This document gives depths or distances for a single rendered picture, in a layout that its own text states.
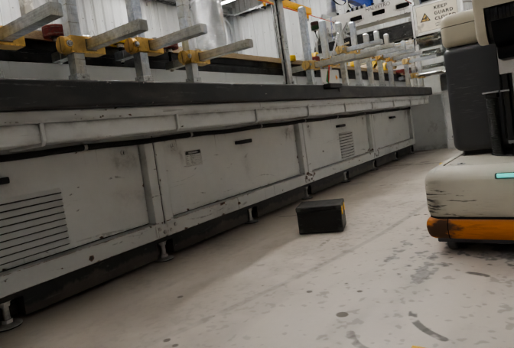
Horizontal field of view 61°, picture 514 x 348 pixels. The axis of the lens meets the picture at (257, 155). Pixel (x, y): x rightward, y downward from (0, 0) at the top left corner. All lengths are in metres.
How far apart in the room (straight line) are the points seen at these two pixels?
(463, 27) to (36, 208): 1.61
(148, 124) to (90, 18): 9.23
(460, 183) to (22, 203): 1.37
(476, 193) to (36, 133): 1.30
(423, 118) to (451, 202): 3.89
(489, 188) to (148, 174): 1.22
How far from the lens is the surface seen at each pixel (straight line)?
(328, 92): 2.67
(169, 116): 1.64
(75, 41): 1.42
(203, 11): 6.98
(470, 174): 1.49
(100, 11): 11.01
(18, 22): 1.23
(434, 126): 5.34
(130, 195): 1.78
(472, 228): 1.51
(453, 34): 1.82
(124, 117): 1.50
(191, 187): 2.01
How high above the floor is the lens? 0.48
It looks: 3 degrees down
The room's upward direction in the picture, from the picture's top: 8 degrees counter-clockwise
